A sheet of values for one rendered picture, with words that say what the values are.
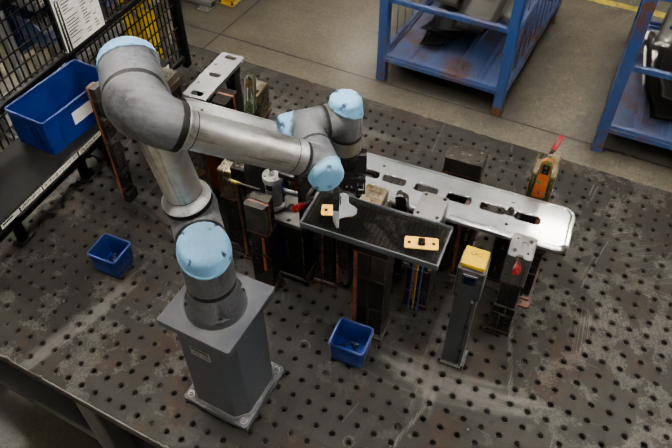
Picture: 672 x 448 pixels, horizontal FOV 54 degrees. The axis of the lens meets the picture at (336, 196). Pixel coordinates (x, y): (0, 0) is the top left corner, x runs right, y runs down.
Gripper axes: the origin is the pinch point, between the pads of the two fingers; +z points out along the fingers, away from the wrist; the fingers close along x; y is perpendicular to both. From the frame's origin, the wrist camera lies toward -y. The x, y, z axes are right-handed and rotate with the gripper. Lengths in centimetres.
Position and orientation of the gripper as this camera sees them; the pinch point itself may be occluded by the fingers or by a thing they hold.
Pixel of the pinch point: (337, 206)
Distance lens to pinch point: 169.5
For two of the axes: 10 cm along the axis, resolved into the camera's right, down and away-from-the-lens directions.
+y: 10.0, 0.6, -0.6
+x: 0.8, -7.1, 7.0
